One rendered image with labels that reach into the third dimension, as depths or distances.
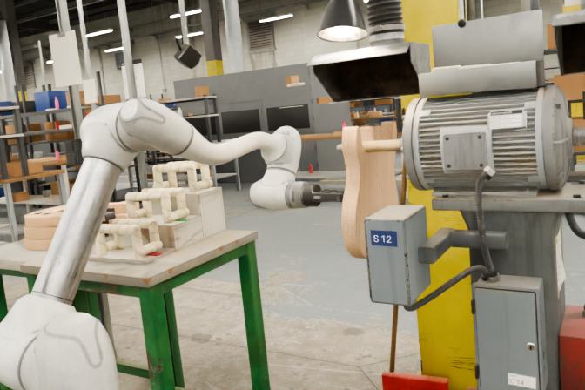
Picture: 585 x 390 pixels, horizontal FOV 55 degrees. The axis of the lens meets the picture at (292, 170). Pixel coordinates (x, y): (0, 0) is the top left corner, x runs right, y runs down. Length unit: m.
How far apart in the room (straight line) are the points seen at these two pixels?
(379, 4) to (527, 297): 0.86
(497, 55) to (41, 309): 1.30
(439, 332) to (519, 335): 1.30
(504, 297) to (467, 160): 0.33
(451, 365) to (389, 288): 1.48
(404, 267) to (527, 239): 0.33
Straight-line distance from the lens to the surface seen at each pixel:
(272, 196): 1.84
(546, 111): 1.39
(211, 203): 2.13
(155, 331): 1.78
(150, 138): 1.47
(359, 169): 1.58
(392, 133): 1.83
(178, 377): 2.76
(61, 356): 1.31
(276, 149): 1.85
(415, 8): 2.50
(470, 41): 1.60
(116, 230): 1.94
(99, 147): 1.55
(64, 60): 3.30
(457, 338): 2.69
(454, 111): 1.46
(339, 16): 1.51
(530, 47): 1.58
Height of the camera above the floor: 1.39
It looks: 7 degrees down
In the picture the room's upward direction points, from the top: 6 degrees counter-clockwise
